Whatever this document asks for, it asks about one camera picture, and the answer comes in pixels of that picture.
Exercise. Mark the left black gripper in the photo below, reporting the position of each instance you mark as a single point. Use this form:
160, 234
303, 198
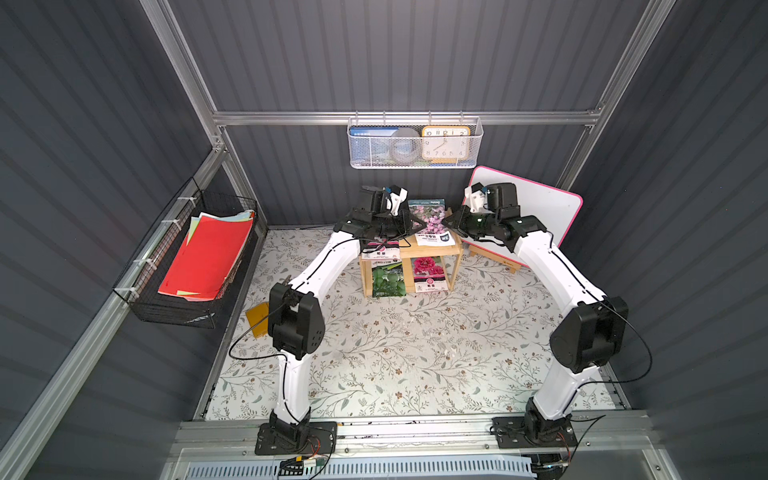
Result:
405, 217

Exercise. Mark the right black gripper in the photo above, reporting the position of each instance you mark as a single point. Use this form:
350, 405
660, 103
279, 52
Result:
458, 216

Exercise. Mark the purple flower seed bag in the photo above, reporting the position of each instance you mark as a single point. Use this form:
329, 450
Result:
431, 212

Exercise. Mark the magenta flower seed bag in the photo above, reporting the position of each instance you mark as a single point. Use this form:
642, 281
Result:
429, 275
381, 251

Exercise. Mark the wooden two-tier shelf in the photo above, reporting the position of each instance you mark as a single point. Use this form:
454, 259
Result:
409, 249

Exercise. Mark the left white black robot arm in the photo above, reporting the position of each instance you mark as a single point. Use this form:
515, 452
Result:
296, 324

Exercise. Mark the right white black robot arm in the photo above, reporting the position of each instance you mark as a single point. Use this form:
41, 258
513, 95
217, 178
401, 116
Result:
592, 327

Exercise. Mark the green leaf seed bag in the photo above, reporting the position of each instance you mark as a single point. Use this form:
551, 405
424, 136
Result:
388, 281

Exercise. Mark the wooden whiteboard easel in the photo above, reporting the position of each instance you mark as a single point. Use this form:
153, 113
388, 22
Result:
512, 266

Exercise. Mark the yellow analog clock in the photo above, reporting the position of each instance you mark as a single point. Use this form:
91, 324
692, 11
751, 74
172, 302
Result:
446, 143

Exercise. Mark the blue box in basket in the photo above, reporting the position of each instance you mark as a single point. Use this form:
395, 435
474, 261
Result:
370, 147

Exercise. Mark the grey tape roll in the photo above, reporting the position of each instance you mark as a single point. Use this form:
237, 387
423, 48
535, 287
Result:
405, 146

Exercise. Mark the yellow sponge block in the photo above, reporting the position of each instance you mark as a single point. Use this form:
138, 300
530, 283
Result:
257, 318

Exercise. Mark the red paper folder stack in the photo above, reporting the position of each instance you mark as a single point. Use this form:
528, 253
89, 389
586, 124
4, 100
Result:
207, 256

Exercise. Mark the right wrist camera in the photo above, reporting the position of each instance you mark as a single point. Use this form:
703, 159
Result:
476, 198

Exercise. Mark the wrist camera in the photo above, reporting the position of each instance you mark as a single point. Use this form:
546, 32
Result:
395, 196
476, 198

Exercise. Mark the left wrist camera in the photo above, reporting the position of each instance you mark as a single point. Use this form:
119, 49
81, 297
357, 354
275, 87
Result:
395, 196

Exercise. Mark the white wire wall basket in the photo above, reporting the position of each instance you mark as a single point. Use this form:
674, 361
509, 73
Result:
417, 122

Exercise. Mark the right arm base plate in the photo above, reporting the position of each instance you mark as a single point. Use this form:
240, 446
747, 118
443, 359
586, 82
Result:
515, 432

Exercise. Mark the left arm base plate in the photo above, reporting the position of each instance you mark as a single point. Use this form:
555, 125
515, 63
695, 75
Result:
302, 439

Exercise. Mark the black wire side basket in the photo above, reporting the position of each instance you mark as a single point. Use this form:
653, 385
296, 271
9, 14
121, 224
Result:
139, 290

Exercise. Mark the white perforated cable duct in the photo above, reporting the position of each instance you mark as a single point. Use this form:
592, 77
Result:
429, 467

